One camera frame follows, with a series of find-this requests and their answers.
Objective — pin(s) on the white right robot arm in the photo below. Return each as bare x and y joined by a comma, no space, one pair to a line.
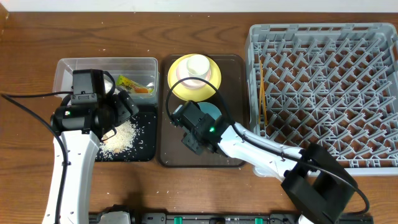
314,181

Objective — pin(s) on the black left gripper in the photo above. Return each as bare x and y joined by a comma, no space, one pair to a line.
125,113

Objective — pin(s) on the black waste tray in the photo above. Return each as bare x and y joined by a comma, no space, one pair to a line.
147,119

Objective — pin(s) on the wooden chopstick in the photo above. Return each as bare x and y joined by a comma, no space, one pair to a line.
263,100
260,90

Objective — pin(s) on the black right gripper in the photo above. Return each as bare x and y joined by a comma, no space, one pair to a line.
188,141

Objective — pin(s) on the yellow plate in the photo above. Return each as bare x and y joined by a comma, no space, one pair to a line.
200,94

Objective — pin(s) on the cream cup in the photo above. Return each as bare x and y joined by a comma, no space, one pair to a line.
198,66

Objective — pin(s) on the light blue bowl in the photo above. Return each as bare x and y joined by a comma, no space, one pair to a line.
209,108

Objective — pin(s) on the pink bowl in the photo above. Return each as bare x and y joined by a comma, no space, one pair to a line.
182,73

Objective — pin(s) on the yellow snack wrapper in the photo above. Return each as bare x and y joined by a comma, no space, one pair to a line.
132,86

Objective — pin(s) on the pile of rice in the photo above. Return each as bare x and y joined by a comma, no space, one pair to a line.
124,146

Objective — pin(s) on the clear plastic waste bin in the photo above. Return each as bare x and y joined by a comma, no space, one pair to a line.
142,70

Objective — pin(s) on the brown serving tray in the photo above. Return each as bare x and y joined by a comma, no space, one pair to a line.
171,152

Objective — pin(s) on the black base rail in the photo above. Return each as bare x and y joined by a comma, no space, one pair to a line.
123,214

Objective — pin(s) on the grey dishwasher rack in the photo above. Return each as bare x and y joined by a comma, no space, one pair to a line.
331,84

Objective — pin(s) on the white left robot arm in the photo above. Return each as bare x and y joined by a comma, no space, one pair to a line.
79,128

